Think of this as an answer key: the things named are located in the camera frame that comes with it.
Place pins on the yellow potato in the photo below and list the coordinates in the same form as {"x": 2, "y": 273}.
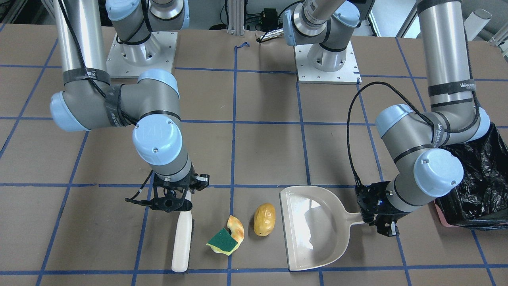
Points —
{"x": 264, "y": 219}

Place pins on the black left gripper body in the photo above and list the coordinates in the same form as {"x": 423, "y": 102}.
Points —
{"x": 381, "y": 213}

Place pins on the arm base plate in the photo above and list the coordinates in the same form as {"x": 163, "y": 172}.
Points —
{"x": 129, "y": 61}
{"x": 317, "y": 65}

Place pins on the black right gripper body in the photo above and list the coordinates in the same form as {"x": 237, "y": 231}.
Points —
{"x": 193, "y": 183}

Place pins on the white hand brush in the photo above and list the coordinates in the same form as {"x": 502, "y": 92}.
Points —
{"x": 182, "y": 242}

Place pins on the beige plastic dustpan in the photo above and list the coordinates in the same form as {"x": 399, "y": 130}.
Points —
{"x": 316, "y": 226}

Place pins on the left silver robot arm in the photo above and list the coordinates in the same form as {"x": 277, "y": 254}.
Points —
{"x": 413, "y": 139}

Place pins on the yellow green sponge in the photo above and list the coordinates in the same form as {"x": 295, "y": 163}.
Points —
{"x": 223, "y": 243}

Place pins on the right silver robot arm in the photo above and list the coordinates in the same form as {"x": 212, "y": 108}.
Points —
{"x": 90, "y": 101}

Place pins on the black bag lined bin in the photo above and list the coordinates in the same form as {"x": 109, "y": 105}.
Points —
{"x": 480, "y": 201}

